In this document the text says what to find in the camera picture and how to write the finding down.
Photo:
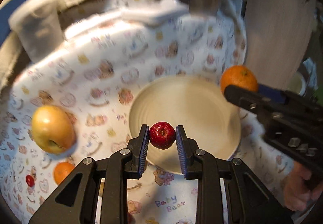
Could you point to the small red cherry tomato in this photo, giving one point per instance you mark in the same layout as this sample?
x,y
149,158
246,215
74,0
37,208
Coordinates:
x,y
30,181

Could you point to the small orange mandarin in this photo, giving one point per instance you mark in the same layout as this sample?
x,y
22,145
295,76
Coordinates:
x,y
61,171

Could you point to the cream round plate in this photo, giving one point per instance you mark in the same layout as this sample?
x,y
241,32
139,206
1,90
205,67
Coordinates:
x,y
196,104

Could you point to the large yellow apple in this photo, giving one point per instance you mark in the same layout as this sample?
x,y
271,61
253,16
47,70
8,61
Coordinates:
x,y
52,130

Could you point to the white desk lamp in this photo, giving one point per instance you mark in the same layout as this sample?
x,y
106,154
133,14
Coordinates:
x,y
155,13

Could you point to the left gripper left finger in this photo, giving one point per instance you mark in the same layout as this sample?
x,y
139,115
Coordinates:
x,y
75,199

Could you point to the translucent lidded plastic container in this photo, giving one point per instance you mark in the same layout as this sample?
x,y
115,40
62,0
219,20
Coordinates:
x,y
36,22

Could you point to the wooden board panel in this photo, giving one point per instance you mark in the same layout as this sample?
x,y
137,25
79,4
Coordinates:
x,y
278,33

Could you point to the large orange mandarin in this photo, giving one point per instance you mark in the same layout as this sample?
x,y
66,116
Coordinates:
x,y
240,76

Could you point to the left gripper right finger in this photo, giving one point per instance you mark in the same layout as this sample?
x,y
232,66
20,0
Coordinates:
x,y
248,199

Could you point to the person's right hand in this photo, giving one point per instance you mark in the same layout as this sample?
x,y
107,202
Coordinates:
x,y
296,193

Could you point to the small red apple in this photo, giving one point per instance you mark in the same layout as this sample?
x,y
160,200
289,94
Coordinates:
x,y
162,135

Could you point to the white mug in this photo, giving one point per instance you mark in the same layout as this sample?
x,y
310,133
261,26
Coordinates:
x,y
297,84

